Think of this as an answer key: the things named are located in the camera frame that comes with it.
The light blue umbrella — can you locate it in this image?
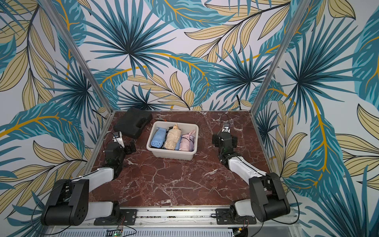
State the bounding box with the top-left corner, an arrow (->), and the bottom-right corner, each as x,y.
175,137 -> 182,151
151,127 -> 167,149

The pink umbrella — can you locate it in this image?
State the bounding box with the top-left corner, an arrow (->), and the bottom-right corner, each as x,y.
179,130 -> 196,152

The white plastic storage box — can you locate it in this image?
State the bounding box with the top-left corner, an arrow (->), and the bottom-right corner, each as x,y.
146,121 -> 199,161

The beige umbrella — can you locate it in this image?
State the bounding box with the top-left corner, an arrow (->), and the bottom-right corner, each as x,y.
164,124 -> 182,150

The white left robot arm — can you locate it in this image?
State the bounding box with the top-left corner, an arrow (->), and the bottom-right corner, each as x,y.
40,142 -> 136,226

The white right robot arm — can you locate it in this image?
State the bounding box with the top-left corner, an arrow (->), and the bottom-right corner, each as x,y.
212,132 -> 290,222

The green circuit board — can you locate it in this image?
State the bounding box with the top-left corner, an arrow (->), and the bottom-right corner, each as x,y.
105,230 -> 123,237

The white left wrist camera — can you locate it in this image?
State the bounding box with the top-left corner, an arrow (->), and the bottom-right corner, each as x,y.
113,131 -> 125,148

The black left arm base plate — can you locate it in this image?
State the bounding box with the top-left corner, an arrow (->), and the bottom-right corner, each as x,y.
94,209 -> 137,226

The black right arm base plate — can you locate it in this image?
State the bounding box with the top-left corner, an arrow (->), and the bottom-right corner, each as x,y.
211,207 -> 257,225

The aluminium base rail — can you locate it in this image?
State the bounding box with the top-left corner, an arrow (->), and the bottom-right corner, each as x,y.
44,205 -> 305,237

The left aluminium corner post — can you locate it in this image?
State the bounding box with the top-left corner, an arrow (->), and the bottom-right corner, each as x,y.
39,0 -> 113,114

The aluminium corner post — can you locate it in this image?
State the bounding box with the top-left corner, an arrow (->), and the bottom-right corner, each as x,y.
39,0 -> 113,114
250,1 -> 310,116

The right aluminium corner post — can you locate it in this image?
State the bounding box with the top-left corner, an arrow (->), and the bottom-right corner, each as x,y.
250,1 -> 310,116

